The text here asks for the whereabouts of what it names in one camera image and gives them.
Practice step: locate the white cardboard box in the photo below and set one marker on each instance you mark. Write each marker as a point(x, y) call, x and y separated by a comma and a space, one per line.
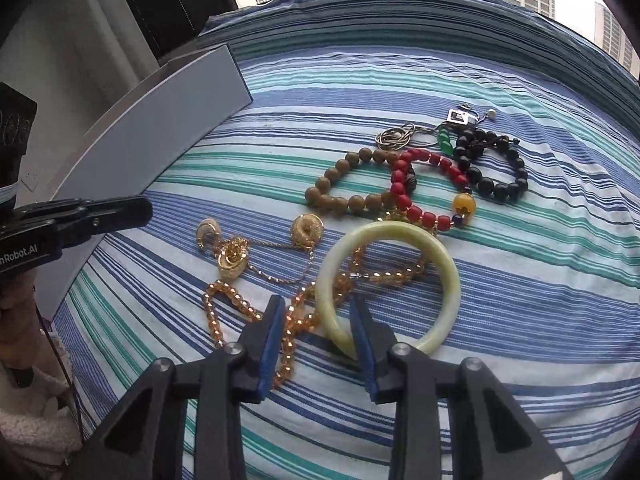
point(150, 125)

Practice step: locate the person's left hand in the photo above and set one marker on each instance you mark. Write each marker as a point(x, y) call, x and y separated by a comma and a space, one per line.
point(17, 320)

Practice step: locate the black square earring pendant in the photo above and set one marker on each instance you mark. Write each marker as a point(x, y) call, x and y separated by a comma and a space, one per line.
point(462, 117)

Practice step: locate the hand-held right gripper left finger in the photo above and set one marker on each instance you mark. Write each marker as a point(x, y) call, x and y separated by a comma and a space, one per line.
point(267, 355)

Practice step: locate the gold crescent pendant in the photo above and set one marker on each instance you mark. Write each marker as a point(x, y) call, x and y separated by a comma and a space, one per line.
point(206, 232)

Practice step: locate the person's left forearm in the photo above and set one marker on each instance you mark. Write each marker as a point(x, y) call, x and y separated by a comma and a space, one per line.
point(35, 420)

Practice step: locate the gold disc pendant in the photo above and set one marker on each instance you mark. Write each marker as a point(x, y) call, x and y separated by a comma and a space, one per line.
point(306, 230)

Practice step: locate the green bead pendant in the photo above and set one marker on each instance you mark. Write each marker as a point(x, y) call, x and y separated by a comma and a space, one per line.
point(442, 142)

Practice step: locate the dark window frame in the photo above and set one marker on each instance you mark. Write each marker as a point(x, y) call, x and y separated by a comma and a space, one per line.
point(170, 5)

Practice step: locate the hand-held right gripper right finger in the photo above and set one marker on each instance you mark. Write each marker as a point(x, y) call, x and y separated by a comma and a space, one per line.
point(364, 355)

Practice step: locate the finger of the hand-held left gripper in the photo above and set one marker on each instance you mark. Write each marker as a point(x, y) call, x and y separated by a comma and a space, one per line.
point(120, 215)
point(45, 210)

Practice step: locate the blue green striped bedsheet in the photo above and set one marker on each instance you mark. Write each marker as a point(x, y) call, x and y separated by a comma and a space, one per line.
point(525, 310)

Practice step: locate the pale green jade bangle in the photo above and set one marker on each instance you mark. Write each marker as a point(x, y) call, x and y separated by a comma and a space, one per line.
point(450, 280)

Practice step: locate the small white pearl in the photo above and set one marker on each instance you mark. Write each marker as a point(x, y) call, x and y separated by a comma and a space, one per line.
point(492, 115)

